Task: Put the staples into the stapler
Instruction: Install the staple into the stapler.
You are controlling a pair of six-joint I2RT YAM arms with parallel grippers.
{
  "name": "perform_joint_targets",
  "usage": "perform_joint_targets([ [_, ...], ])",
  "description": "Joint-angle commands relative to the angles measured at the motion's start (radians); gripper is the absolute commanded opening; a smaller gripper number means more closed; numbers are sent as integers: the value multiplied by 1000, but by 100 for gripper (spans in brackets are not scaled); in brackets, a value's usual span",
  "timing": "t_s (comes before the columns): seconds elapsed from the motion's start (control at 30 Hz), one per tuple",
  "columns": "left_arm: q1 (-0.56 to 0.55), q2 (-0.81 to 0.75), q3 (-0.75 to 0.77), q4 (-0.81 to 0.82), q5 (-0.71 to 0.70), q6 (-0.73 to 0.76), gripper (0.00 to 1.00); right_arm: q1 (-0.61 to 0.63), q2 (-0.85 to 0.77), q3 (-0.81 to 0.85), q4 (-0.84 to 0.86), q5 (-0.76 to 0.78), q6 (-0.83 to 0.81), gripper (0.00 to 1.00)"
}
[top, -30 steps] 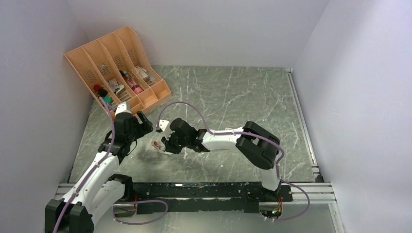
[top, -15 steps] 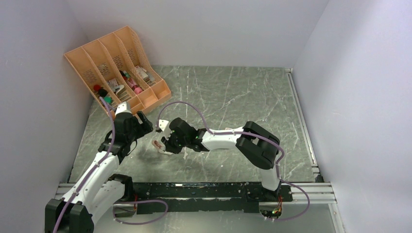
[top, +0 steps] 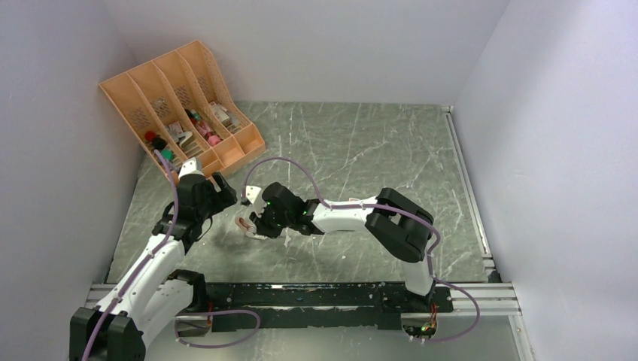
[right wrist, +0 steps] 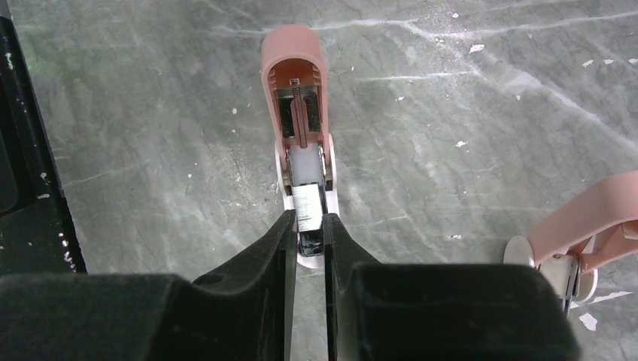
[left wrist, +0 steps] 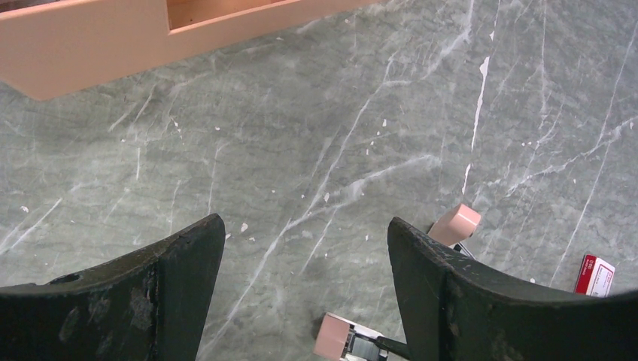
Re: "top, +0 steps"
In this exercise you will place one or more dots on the red round stamp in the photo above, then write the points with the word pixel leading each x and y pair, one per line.
pixel 149 136

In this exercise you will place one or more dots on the green stamp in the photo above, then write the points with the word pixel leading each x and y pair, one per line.
pixel 167 154

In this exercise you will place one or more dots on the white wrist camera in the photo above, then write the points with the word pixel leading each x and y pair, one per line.
pixel 252 196
pixel 191 171

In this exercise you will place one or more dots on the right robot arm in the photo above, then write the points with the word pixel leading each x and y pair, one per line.
pixel 403 228

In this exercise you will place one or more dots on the peach plastic file organizer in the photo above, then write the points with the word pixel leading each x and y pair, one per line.
pixel 156 93

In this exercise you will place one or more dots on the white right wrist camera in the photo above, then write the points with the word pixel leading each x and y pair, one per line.
pixel 252 196

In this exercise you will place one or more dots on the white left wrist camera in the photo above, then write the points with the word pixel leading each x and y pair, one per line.
pixel 191 171

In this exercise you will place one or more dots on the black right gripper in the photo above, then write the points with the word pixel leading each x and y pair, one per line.
pixel 259 219

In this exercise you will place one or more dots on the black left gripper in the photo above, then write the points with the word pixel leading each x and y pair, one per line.
pixel 223 198

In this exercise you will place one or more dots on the grey white stapler in organizer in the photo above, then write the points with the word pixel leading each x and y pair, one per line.
pixel 185 139

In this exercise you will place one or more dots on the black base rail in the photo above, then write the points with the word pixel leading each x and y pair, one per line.
pixel 288 306

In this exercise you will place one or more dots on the black round stamp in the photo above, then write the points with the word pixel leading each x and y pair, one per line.
pixel 158 143

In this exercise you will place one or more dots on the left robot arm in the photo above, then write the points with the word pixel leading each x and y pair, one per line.
pixel 123 324

